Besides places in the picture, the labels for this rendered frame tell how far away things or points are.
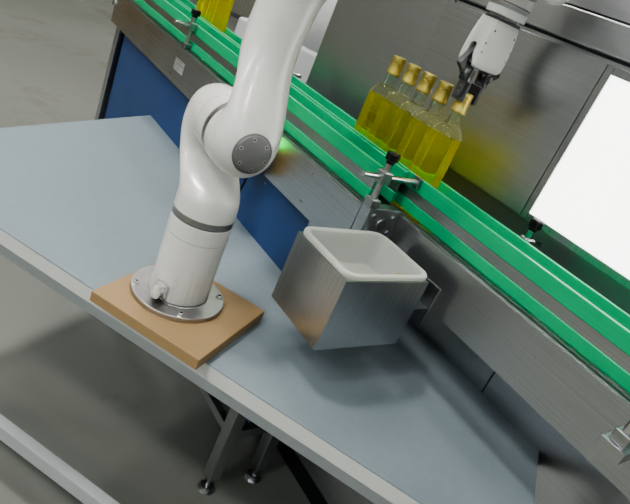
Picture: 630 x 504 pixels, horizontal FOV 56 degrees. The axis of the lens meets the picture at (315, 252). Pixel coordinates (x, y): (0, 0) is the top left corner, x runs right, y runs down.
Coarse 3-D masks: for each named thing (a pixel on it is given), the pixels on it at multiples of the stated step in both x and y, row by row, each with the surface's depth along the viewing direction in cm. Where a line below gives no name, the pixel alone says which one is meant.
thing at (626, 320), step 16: (224, 32) 214; (320, 96) 170; (336, 112) 165; (448, 192) 134; (464, 208) 130; (496, 224) 124; (512, 240) 121; (528, 256) 118; (544, 256) 115; (560, 272) 112; (576, 288) 110; (592, 288) 108; (608, 304) 105; (624, 320) 103
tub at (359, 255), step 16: (320, 240) 118; (336, 240) 121; (352, 240) 124; (368, 240) 126; (384, 240) 127; (336, 256) 123; (352, 256) 126; (368, 256) 129; (384, 256) 126; (400, 256) 123; (352, 272) 106; (368, 272) 126; (384, 272) 126; (400, 272) 122; (416, 272) 119
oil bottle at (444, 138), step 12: (444, 120) 131; (432, 132) 130; (444, 132) 128; (456, 132) 128; (432, 144) 130; (444, 144) 128; (456, 144) 130; (420, 156) 133; (432, 156) 130; (444, 156) 130; (420, 168) 133; (432, 168) 131; (444, 168) 133; (432, 180) 133
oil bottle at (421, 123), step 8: (424, 112) 132; (432, 112) 132; (416, 120) 133; (424, 120) 132; (432, 120) 131; (440, 120) 133; (408, 128) 135; (416, 128) 133; (424, 128) 132; (408, 136) 135; (416, 136) 133; (424, 136) 132; (400, 144) 137; (408, 144) 135; (416, 144) 133; (400, 152) 137; (408, 152) 135; (416, 152) 134; (400, 160) 137; (408, 160) 135; (408, 168) 135
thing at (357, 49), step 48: (384, 0) 168; (432, 0) 155; (480, 0) 140; (576, 0) 124; (624, 0) 117; (336, 48) 184; (384, 48) 168; (576, 48) 124; (624, 48) 114; (336, 96) 183; (480, 192) 141; (624, 288) 115; (432, 336) 151; (480, 384) 139; (528, 432) 129; (576, 480) 121
